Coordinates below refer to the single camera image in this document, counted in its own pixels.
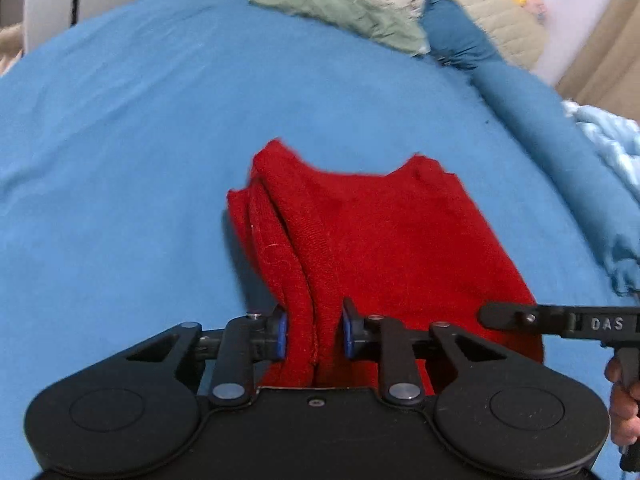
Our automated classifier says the right hand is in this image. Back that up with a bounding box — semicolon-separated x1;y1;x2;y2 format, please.
604;358;640;446

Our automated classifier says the red knit sweater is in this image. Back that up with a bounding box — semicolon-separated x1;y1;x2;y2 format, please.
227;141;544;388

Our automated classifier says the blue duvet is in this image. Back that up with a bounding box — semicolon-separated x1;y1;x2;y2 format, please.
471;61;639;295

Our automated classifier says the blue pillow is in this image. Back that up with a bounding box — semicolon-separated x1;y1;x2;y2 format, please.
419;0;503;70

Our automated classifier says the green folded cloth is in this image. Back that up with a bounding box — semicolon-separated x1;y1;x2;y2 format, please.
250;0;431;56

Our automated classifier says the blue bed sheet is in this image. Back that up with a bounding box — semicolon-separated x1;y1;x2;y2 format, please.
1;0;630;479

